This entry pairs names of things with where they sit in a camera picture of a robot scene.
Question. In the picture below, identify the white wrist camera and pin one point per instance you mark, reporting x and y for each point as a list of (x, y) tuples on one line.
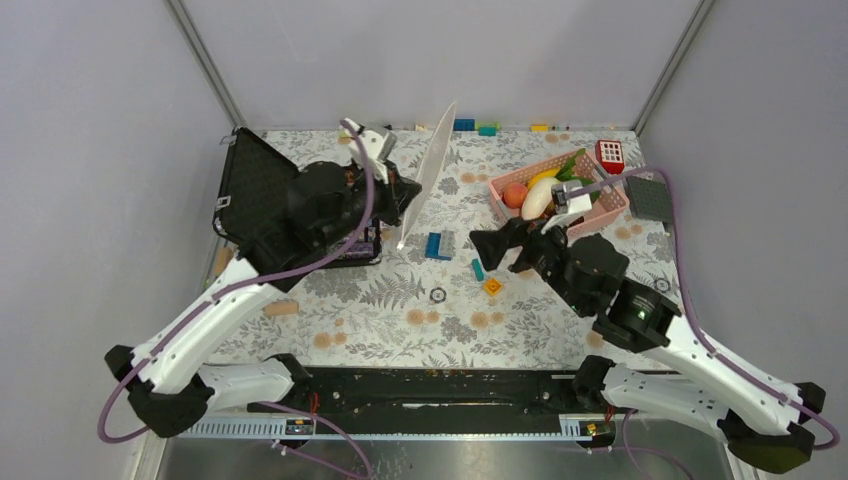
[(369, 144), (569, 206)]

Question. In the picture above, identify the wooden block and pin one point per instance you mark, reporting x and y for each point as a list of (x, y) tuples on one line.
[(281, 308)]

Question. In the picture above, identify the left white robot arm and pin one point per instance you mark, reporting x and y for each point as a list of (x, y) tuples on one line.
[(168, 381)]

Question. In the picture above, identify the peach toy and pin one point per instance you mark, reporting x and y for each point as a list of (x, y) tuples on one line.
[(514, 195)]

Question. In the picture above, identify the blue grey brick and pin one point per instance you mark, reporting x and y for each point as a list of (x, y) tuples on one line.
[(440, 245)]

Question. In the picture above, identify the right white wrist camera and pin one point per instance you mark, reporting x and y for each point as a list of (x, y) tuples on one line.
[(569, 206)]

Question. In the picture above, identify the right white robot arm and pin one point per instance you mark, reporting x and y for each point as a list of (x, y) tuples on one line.
[(759, 417)]

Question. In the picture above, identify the blue brick at wall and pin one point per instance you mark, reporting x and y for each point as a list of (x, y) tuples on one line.
[(464, 124)]

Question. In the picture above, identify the red grid block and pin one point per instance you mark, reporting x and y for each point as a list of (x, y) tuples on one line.
[(610, 155)]

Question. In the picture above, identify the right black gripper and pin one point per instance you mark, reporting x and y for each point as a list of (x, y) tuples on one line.
[(491, 245)]

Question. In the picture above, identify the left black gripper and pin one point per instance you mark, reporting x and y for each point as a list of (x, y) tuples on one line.
[(397, 194)]

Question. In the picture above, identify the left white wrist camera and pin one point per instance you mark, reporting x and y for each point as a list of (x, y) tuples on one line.
[(369, 144)]

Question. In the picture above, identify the yellow pepper toy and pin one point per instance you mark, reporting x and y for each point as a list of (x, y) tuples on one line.
[(549, 173)]

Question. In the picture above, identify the clear zip top bag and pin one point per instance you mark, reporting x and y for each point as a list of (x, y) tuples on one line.
[(431, 166)]

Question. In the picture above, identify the black ring washer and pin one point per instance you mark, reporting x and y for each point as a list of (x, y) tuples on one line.
[(438, 295)]

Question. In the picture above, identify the teal small brick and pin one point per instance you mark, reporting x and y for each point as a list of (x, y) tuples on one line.
[(478, 271)]

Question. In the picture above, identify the orange square brick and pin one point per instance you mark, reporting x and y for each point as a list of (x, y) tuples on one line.
[(492, 286)]

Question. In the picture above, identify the white radish toy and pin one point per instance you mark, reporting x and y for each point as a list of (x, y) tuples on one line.
[(538, 198)]

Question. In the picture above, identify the green teal brick at wall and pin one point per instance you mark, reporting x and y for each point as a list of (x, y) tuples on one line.
[(487, 130)]

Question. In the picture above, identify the black open case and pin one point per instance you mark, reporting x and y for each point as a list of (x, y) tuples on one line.
[(280, 215)]

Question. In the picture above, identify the dark grey baseplate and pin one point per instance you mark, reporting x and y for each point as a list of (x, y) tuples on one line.
[(650, 200)]

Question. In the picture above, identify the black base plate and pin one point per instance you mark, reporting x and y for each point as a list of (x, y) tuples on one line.
[(441, 401)]

